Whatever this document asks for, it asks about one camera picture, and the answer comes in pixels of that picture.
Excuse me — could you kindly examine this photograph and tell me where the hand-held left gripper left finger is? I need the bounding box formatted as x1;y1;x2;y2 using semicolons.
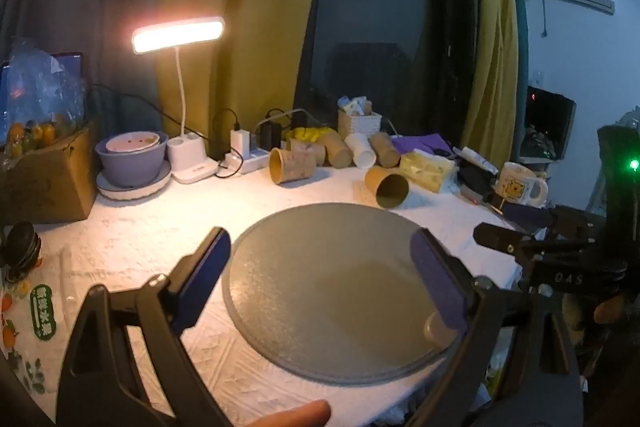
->
57;227;233;427

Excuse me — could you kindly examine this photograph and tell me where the white printed mug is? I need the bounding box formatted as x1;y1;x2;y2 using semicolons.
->
496;161;549;208

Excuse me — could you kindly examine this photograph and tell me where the plastic bag of oranges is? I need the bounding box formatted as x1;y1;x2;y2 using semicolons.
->
0;38;89;158

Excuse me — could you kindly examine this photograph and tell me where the dark window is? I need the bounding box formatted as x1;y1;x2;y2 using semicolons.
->
294;0;482;148

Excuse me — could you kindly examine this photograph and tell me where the grey round mat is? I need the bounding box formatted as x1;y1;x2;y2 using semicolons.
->
221;203;473;384

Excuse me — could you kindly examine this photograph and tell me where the white desk lamp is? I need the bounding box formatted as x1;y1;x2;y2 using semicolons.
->
131;16;226;185

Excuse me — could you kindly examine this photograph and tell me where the black power adapter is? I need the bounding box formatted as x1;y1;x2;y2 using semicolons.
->
257;120;281;150

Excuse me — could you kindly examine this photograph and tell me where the green label plastic bag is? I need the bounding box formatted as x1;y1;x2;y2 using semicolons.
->
0;276;67;408

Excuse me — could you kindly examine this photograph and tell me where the white textured table cover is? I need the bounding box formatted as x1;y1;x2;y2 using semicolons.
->
0;157;521;427

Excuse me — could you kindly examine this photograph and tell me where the black monitor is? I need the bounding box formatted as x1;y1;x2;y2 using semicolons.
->
519;86;577;164

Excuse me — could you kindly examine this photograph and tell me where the black cable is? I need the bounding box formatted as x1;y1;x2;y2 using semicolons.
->
89;83;245;180

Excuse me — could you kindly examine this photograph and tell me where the white charger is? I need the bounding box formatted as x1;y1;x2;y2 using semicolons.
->
230;129;251;156

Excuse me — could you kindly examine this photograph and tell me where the yellow tissue pack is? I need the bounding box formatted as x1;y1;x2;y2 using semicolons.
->
399;150;457;194

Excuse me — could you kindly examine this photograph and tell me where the white woven basket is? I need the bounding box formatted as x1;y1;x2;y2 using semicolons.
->
337;96;383;140

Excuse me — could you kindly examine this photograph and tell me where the black pouch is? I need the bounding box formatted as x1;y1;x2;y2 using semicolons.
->
456;164;497;204

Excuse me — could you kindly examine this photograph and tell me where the white paper cup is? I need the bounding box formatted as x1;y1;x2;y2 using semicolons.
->
344;133;376;169

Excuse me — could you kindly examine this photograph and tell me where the yellow cloth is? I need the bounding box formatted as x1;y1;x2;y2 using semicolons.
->
289;126;322;144

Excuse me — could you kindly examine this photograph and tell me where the white cable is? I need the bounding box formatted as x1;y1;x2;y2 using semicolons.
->
254;108;309;134

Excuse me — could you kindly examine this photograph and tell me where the person's right hand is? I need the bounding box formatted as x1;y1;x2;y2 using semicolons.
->
594;293;627;325

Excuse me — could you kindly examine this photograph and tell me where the brown paper cup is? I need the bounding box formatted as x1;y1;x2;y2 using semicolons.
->
368;132;401;168
269;148;319;186
319;129;354;168
285;138;327;166
364;165;410;210

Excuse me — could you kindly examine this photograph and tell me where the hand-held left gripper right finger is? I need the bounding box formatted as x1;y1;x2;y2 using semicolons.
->
405;227;586;427

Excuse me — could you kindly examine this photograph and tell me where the white plate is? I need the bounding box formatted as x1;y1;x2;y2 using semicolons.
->
96;159;173;202

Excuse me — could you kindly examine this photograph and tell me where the person's left hand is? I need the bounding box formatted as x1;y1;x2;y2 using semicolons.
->
248;399;332;427

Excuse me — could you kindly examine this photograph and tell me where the purple bowl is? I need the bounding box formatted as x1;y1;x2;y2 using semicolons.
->
95;133;169;189

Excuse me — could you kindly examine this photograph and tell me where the white power strip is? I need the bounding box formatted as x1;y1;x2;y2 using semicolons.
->
219;147;274;174

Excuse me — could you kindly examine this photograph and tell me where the pink bowl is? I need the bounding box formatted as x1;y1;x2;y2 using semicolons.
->
106;131;161;155

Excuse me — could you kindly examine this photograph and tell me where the cardboard box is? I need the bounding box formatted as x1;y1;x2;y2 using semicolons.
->
0;124;99;226

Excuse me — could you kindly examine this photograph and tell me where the purple cloth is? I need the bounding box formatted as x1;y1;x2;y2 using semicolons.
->
390;134;455;156

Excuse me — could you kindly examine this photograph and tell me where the white tube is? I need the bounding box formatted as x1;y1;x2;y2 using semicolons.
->
459;146;499;174

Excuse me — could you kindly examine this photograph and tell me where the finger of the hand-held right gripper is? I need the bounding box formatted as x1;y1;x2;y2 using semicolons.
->
500;202;597;242
472;222;540;261

